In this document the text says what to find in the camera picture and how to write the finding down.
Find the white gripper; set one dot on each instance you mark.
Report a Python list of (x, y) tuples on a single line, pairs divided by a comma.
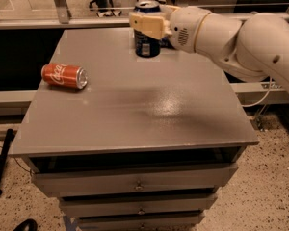
[(184, 28)]

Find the blue crumpled chip bag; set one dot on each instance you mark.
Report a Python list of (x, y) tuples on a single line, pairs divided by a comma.
[(165, 43)]

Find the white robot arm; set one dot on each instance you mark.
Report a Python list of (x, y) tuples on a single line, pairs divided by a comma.
[(250, 50)]

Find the black stand leg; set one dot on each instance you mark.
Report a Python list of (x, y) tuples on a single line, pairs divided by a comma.
[(4, 152)]

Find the blue pepsi can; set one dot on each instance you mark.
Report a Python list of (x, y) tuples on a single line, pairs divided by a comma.
[(146, 47)]

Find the grey drawer cabinet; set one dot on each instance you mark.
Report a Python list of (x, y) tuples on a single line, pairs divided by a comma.
[(145, 144)]

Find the red coca-cola can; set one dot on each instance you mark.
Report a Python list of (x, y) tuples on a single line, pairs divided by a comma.
[(71, 76)]

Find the black object bottom left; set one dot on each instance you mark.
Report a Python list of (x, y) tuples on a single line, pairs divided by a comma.
[(27, 225)]

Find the metal guard rail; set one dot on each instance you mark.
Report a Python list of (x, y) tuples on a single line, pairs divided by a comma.
[(34, 14)]

